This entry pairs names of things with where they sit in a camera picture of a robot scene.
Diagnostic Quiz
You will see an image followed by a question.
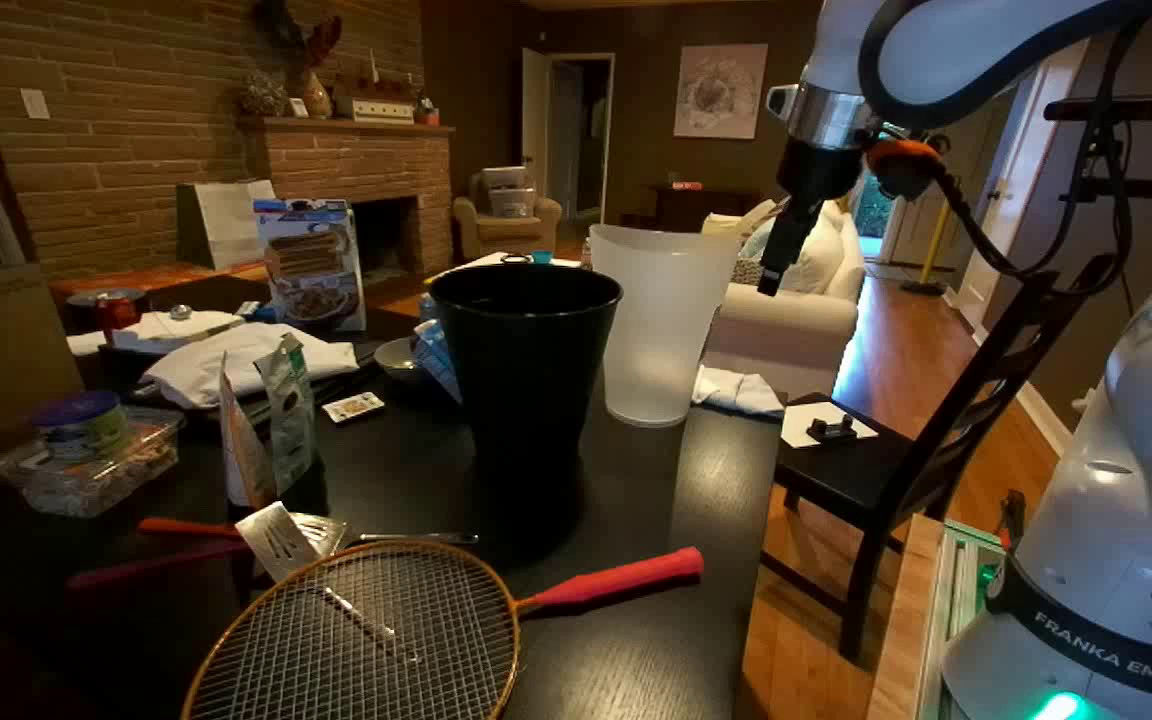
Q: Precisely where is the orange badminton racket red grip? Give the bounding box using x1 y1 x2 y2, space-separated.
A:
180 542 702 720

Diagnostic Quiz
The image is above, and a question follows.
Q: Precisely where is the beige armchair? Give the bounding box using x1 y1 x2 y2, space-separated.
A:
451 164 560 261

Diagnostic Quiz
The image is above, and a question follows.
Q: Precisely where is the cereal box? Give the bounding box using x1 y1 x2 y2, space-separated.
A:
255 200 364 337

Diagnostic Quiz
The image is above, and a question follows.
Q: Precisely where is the white cloth on table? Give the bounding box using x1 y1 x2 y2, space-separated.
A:
143 325 359 408

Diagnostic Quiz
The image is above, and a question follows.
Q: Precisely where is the green white carton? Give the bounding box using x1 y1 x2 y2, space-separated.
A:
218 332 316 510

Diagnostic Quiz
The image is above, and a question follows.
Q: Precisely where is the black plastic bin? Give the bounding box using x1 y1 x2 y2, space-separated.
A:
427 266 620 466

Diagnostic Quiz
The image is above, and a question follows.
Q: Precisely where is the white paper on chair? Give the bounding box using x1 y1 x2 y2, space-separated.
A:
781 400 874 448

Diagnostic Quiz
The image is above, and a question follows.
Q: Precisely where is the framed wall picture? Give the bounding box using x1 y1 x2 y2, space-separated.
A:
673 45 769 141

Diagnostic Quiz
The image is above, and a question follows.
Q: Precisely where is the clear plastic food container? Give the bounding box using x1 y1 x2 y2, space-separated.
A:
0 391 183 520

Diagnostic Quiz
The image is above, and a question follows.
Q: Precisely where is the translucent white plastic bin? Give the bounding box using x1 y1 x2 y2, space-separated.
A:
586 226 736 427

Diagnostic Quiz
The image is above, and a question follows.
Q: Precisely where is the dark wooden chair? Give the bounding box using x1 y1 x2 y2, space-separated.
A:
765 256 1114 661

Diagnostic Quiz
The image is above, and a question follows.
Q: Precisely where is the white sofa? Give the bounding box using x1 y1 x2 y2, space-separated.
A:
701 200 863 397

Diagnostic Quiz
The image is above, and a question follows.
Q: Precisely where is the metal slotted spatula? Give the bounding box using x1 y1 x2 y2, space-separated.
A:
235 501 493 589

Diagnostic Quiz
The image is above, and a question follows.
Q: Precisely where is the brick fireplace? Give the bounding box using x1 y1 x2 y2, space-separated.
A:
242 116 451 275

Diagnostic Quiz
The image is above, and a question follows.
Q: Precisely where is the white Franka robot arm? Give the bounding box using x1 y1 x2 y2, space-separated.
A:
758 0 1152 720

